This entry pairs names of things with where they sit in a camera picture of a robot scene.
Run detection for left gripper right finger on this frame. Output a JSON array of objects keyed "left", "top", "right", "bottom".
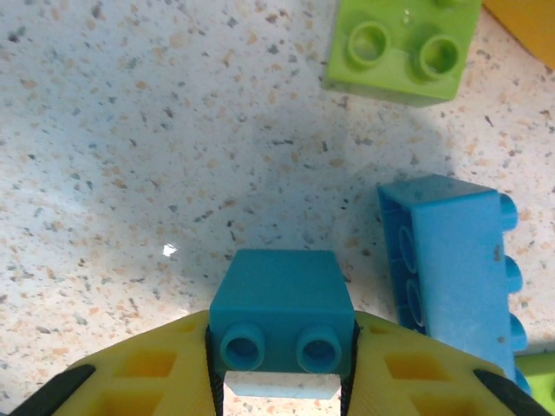
[{"left": 340, "top": 309, "right": 552, "bottom": 416}]

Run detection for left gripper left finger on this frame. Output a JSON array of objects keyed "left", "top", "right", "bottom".
[{"left": 12, "top": 308, "right": 225, "bottom": 416}]

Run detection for blue lego brick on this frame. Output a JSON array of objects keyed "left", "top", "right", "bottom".
[
  {"left": 209, "top": 249, "right": 356, "bottom": 376},
  {"left": 375, "top": 175, "right": 531, "bottom": 398}
]

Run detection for small green lego brick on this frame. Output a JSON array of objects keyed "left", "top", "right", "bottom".
[{"left": 320, "top": 0, "right": 483, "bottom": 108}]

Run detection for orange lego brick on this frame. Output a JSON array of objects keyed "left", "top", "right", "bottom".
[{"left": 481, "top": 0, "right": 555, "bottom": 73}]

